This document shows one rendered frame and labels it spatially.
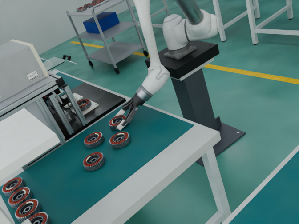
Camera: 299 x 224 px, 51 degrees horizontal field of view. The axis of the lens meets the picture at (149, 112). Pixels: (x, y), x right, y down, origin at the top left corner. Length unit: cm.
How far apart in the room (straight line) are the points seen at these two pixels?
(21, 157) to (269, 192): 86
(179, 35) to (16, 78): 107
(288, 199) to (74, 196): 91
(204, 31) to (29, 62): 110
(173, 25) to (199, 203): 122
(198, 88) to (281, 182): 131
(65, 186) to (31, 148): 59
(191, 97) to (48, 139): 151
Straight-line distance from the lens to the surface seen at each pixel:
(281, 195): 124
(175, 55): 229
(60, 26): 777
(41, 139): 110
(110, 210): 139
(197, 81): 241
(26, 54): 193
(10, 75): 192
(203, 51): 227
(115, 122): 187
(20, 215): 159
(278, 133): 270
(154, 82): 174
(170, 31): 223
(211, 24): 216
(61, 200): 158
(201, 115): 252
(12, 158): 109
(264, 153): 253
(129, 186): 144
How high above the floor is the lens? 168
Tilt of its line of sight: 29 degrees down
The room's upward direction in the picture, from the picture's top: 21 degrees counter-clockwise
